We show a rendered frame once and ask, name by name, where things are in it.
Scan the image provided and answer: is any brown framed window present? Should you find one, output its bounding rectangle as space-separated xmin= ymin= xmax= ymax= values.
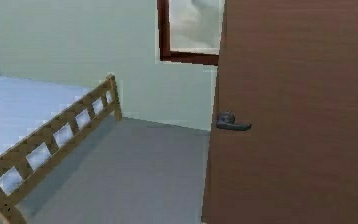
xmin=156 ymin=0 xmax=226 ymax=66

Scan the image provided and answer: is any brown wooden room door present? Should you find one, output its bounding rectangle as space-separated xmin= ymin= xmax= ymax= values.
xmin=201 ymin=0 xmax=358 ymax=224

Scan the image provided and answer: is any wooden bed with blue sheet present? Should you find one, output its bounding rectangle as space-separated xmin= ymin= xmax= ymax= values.
xmin=0 ymin=68 xmax=123 ymax=224

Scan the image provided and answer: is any dark grey door handle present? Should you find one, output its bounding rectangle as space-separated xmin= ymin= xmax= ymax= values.
xmin=215 ymin=111 xmax=253 ymax=132

